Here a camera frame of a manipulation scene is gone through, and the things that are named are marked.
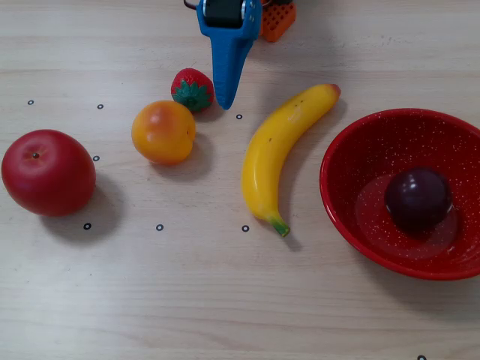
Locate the blue gripper with motor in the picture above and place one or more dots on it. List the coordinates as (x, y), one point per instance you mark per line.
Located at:
(228, 35)

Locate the dark purple plum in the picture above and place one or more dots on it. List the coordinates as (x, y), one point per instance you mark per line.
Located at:
(418, 200)

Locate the red speckled bowl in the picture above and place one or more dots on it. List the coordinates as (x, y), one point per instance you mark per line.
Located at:
(375, 150)

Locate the red toy strawberry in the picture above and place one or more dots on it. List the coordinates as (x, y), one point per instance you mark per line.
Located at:
(191, 88)

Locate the orange perforated block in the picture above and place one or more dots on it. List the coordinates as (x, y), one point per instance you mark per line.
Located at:
(279, 20)

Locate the orange toy peach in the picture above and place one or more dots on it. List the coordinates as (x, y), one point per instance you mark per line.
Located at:
(163, 132)

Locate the yellow toy banana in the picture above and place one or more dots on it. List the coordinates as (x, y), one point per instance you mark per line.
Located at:
(262, 157)

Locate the red toy apple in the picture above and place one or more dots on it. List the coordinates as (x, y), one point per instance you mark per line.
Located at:
(48, 173)

